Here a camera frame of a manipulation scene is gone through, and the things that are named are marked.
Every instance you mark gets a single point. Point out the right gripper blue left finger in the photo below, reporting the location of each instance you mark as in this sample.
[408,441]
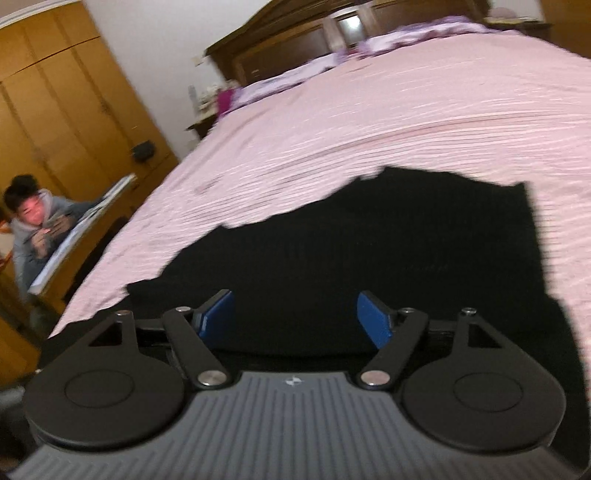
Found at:
[211,319]

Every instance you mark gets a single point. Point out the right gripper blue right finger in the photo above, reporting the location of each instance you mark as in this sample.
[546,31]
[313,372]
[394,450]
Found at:
[376,318]

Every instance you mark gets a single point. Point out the black knit cardigan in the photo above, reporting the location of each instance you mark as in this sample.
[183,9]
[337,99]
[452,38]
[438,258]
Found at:
[481,379]

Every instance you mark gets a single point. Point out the wooden desk with papers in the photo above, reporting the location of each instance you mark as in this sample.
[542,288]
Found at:
[56,278]

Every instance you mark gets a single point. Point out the small black hanging bag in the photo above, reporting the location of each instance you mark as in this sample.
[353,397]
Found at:
[143,152]

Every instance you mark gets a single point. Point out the left dark nightstand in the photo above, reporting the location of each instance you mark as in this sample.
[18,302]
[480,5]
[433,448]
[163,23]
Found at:
[203,124]

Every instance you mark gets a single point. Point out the dark nightstand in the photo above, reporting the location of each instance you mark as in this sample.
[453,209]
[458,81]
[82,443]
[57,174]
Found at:
[203,124]
[534,28]

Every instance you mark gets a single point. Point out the seated person in grey hoodie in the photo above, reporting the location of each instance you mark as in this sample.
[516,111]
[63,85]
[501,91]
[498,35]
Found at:
[40,222]

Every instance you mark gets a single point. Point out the magenta cloth on nightstand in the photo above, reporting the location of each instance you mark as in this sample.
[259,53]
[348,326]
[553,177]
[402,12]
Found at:
[224,101]

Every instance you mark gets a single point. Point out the left purple ruffled pillow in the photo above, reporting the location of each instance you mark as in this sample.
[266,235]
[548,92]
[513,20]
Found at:
[261,89]

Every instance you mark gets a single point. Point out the purple ruffled pillow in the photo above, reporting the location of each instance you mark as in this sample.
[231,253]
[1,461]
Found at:
[412,34]
[261,89]

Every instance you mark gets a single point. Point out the pink checked bedspread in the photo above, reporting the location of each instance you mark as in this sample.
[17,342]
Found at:
[499,107]

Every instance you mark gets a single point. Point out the orange wooden wardrobe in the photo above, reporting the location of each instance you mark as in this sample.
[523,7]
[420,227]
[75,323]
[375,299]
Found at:
[69,117]

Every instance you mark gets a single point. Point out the right purple ruffled pillow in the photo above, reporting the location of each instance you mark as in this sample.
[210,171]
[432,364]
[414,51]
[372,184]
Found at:
[412,34]

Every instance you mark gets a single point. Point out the dark wooden headboard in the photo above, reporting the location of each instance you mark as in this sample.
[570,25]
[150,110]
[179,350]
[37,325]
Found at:
[287,34]

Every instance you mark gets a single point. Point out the right dark nightstand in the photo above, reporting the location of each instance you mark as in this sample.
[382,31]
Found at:
[534,28]

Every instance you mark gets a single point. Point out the wall light switch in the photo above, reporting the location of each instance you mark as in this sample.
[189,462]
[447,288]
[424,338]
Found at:
[199,60]

